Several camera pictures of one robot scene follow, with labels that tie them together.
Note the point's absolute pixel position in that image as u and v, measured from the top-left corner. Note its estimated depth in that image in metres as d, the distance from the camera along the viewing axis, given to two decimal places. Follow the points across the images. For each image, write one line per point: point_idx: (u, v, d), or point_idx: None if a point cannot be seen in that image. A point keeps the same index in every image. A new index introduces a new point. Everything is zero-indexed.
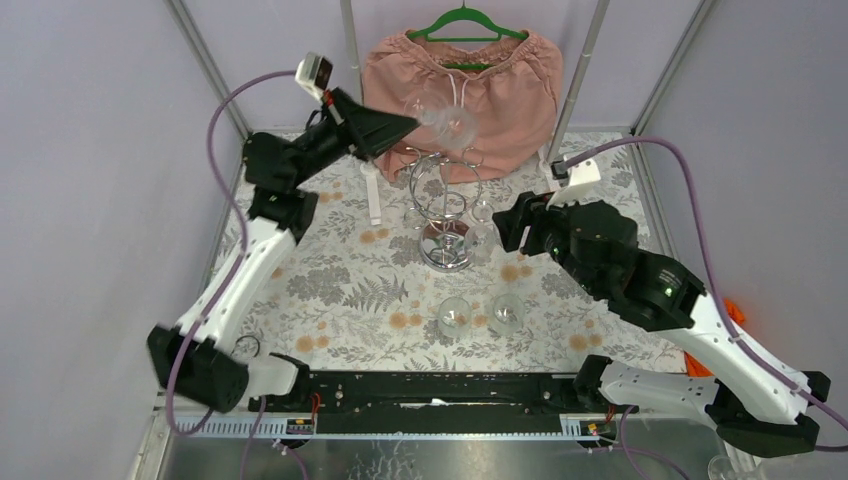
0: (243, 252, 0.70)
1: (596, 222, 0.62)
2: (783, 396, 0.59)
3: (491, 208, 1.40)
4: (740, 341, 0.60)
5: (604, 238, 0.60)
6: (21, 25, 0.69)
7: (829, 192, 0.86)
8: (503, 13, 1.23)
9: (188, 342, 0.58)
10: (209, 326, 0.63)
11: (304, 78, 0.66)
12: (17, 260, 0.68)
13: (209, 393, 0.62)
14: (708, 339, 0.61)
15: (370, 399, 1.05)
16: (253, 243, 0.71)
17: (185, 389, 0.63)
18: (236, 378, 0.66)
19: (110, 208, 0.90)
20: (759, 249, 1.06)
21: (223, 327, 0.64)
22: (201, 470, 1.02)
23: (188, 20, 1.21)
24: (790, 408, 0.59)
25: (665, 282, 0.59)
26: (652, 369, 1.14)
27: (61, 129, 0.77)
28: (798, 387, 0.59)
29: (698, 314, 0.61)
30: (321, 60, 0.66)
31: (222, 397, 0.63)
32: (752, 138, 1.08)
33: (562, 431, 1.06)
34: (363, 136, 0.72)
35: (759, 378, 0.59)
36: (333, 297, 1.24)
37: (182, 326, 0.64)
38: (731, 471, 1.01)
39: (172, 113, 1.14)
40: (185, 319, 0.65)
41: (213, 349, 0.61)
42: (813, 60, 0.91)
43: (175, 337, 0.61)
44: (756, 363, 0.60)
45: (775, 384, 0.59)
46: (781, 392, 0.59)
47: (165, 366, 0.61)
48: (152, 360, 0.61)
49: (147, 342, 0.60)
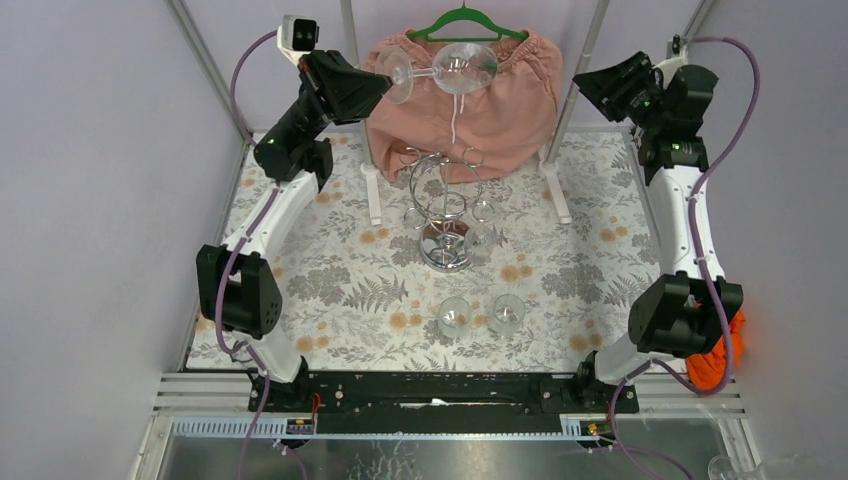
0: (278, 188, 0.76)
1: (696, 76, 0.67)
2: (685, 256, 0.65)
3: (491, 208, 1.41)
4: (691, 202, 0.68)
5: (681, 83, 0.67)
6: (21, 23, 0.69)
7: (826, 192, 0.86)
8: (504, 11, 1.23)
9: (235, 257, 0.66)
10: (254, 243, 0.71)
11: (284, 43, 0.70)
12: (17, 259, 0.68)
13: (254, 309, 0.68)
14: (674, 187, 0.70)
15: (370, 399, 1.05)
16: (287, 182, 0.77)
17: (232, 310, 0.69)
18: (276, 299, 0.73)
19: (109, 207, 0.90)
20: (756, 249, 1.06)
21: (265, 246, 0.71)
22: (201, 471, 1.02)
23: (187, 19, 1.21)
24: (685, 263, 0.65)
25: (680, 147, 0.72)
26: (653, 368, 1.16)
27: (61, 128, 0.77)
28: (703, 256, 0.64)
29: (679, 173, 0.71)
30: (299, 22, 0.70)
31: (265, 315, 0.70)
32: (748, 139, 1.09)
33: (562, 431, 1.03)
34: (340, 104, 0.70)
35: (680, 234, 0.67)
36: (332, 297, 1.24)
37: (229, 245, 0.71)
38: (732, 471, 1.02)
39: (170, 113, 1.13)
40: (231, 240, 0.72)
41: (259, 262, 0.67)
42: (812, 60, 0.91)
43: (224, 253, 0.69)
44: (688, 220, 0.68)
45: (688, 245, 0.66)
46: (686, 251, 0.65)
47: (212, 281, 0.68)
48: (204, 278, 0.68)
49: (198, 254, 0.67)
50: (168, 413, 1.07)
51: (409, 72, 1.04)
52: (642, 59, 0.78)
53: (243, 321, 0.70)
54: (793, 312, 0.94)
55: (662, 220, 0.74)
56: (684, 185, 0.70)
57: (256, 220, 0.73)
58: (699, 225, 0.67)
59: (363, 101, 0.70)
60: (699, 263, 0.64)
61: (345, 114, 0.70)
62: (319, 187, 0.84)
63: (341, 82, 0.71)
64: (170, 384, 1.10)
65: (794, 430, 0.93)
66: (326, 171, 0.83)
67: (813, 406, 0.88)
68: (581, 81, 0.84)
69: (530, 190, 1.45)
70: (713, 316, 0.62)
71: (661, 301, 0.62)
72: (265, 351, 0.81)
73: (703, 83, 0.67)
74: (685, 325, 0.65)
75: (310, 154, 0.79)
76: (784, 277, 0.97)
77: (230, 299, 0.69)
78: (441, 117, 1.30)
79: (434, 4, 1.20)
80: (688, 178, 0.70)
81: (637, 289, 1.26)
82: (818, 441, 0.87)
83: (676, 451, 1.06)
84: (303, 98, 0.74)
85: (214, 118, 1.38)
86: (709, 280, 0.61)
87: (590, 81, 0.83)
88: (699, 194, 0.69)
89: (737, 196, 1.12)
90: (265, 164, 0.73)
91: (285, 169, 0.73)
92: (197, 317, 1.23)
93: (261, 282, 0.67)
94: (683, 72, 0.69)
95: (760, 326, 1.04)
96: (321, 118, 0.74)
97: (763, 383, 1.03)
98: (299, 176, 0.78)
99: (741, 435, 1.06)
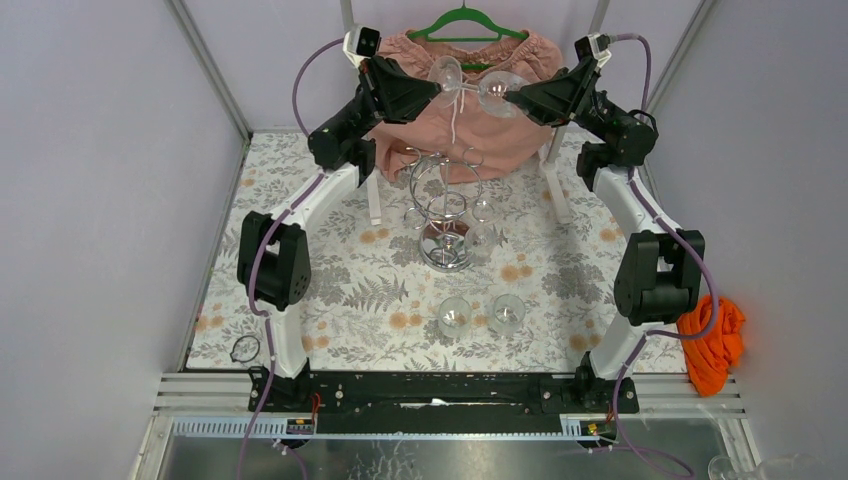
0: (323, 174, 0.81)
1: (634, 145, 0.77)
2: (643, 219, 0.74)
3: (491, 208, 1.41)
4: (632, 181, 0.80)
5: (622, 153, 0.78)
6: (22, 25, 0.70)
7: (826, 191, 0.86)
8: (504, 11, 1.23)
9: (276, 226, 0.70)
10: (296, 217, 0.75)
11: (349, 47, 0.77)
12: (17, 259, 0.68)
13: (285, 278, 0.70)
14: (611, 177, 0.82)
15: (370, 399, 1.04)
16: (333, 170, 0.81)
17: (264, 278, 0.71)
18: (305, 273, 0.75)
19: (110, 207, 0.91)
20: (753, 250, 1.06)
21: (306, 221, 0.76)
22: (201, 472, 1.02)
23: (187, 18, 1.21)
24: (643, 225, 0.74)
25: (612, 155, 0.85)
26: (652, 369, 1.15)
27: (61, 128, 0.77)
28: (657, 214, 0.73)
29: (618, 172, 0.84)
30: (366, 30, 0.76)
31: (293, 285, 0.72)
32: (746, 139, 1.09)
33: (562, 431, 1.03)
34: (393, 102, 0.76)
35: (633, 205, 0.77)
36: (332, 297, 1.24)
37: (273, 214, 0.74)
38: (731, 471, 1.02)
39: (171, 113, 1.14)
40: (275, 209, 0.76)
41: (296, 233, 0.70)
42: (812, 60, 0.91)
43: (268, 221, 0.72)
44: (635, 196, 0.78)
45: (643, 211, 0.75)
46: (643, 215, 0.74)
47: (254, 244, 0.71)
48: (247, 241, 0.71)
49: (246, 216, 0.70)
50: (168, 413, 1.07)
51: (458, 82, 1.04)
52: (590, 63, 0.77)
53: (272, 289, 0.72)
54: (792, 311, 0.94)
55: (616, 210, 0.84)
56: (621, 174, 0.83)
57: (302, 195, 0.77)
58: (645, 195, 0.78)
59: (413, 102, 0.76)
60: (657, 222, 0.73)
61: (395, 112, 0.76)
62: (359, 182, 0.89)
63: (396, 85, 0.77)
64: (170, 384, 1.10)
65: (794, 429, 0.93)
66: (368, 169, 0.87)
67: (814, 405, 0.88)
68: (533, 100, 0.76)
69: (531, 189, 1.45)
70: (686, 262, 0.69)
71: (637, 258, 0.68)
72: (280, 331, 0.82)
73: (642, 150, 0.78)
74: (668, 284, 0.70)
75: (355, 150, 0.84)
76: (783, 276, 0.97)
77: (264, 268, 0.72)
78: (442, 118, 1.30)
79: (434, 4, 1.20)
80: (622, 171, 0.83)
81: None
82: (818, 440, 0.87)
83: (677, 451, 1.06)
84: (358, 97, 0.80)
85: (214, 118, 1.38)
86: (671, 230, 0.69)
87: (541, 97, 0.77)
88: (634, 176, 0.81)
89: (736, 196, 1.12)
90: (316, 150, 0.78)
91: (332, 158, 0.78)
92: (197, 317, 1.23)
93: (296, 254, 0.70)
94: (628, 138, 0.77)
95: (758, 325, 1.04)
96: (372, 115, 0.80)
97: (763, 382, 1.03)
98: (344, 167, 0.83)
99: (741, 435, 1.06)
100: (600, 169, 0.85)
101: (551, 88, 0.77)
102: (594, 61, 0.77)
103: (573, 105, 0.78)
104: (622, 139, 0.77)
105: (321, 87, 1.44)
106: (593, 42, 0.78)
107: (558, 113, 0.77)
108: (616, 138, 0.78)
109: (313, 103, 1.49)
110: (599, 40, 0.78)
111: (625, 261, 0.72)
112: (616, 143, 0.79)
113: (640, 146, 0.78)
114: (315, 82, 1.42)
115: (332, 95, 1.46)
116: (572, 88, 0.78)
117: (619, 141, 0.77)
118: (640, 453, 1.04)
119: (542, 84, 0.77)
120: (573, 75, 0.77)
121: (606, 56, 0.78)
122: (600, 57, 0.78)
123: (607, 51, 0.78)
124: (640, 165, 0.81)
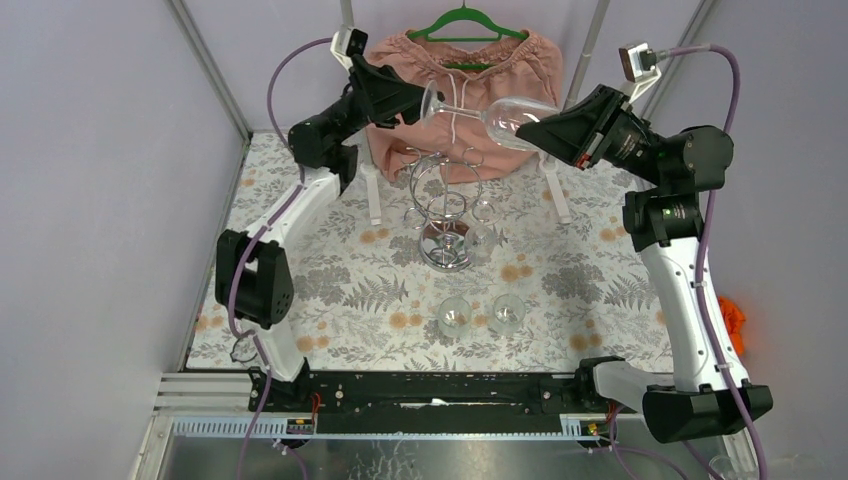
0: (302, 184, 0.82)
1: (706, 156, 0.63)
2: (706, 365, 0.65)
3: (492, 208, 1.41)
4: (700, 287, 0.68)
5: (691, 167, 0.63)
6: (22, 24, 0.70)
7: (826, 190, 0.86)
8: (504, 11, 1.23)
9: (252, 245, 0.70)
10: (273, 233, 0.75)
11: (337, 47, 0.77)
12: (17, 259, 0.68)
13: (265, 296, 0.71)
14: (673, 269, 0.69)
15: (370, 400, 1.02)
16: (310, 180, 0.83)
17: (244, 297, 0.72)
18: (287, 290, 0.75)
19: (110, 207, 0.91)
20: (754, 249, 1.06)
21: (284, 236, 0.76)
22: (202, 472, 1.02)
23: (187, 17, 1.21)
24: (702, 374, 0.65)
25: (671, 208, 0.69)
26: (652, 369, 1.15)
27: (61, 127, 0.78)
28: (725, 364, 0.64)
29: (678, 243, 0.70)
30: (354, 32, 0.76)
31: (275, 304, 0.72)
32: (746, 138, 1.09)
33: (562, 431, 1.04)
34: (376, 104, 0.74)
35: (697, 336, 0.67)
36: (332, 297, 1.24)
37: (249, 232, 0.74)
38: (731, 470, 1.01)
39: (171, 113, 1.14)
40: (251, 227, 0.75)
41: (275, 250, 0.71)
42: (812, 59, 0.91)
43: (244, 239, 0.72)
44: (701, 320, 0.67)
45: (708, 351, 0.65)
46: (707, 360, 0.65)
47: (231, 264, 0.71)
48: (223, 261, 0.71)
49: (221, 236, 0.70)
50: (168, 413, 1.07)
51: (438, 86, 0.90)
52: (617, 96, 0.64)
53: (252, 307, 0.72)
54: (792, 312, 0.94)
55: (662, 303, 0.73)
56: (687, 267, 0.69)
57: (276, 212, 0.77)
58: (713, 324, 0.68)
59: (395, 107, 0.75)
60: (721, 371, 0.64)
61: (378, 115, 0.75)
62: (340, 190, 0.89)
63: (377, 87, 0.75)
64: (170, 384, 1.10)
65: (794, 430, 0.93)
66: (349, 175, 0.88)
67: (813, 404, 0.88)
68: (530, 140, 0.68)
69: (530, 189, 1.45)
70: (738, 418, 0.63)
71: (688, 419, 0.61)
72: (270, 345, 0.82)
73: (713, 165, 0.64)
74: None
75: (336, 154, 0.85)
76: (783, 275, 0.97)
77: (244, 286, 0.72)
78: (442, 118, 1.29)
79: (433, 4, 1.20)
80: (687, 254, 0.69)
81: (637, 289, 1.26)
82: (817, 440, 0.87)
83: (675, 453, 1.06)
84: (345, 98, 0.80)
85: (214, 117, 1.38)
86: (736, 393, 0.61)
87: (547, 141, 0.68)
88: (703, 277, 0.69)
89: (734, 194, 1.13)
90: (297, 147, 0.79)
91: (312, 157, 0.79)
92: (197, 317, 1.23)
93: (276, 271, 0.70)
94: (693, 148, 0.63)
95: (759, 326, 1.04)
96: (354, 116, 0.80)
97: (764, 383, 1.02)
98: (323, 175, 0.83)
99: (740, 435, 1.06)
100: (658, 245, 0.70)
101: (558, 128, 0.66)
102: (617, 94, 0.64)
103: (591, 148, 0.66)
104: (685, 150, 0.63)
105: (321, 87, 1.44)
106: (634, 57, 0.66)
107: (562, 157, 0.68)
108: (674, 160, 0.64)
109: (313, 103, 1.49)
110: (642, 55, 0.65)
111: (673, 399, 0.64)
112: (677, 165, 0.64)
113: (714, 165, 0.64)
114: (314, 82, 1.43)
115: (331, 94, 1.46)
116: (586, 127, 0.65)
117: (684, 153, 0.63)
118: (620, 454, 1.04)
119: (548, 122, 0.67)
120: (586, 112, 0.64)
121: (650, 78, 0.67)
122: (643, 78, 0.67)
123: (654, 69, 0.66)
124: (720, 186, 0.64)
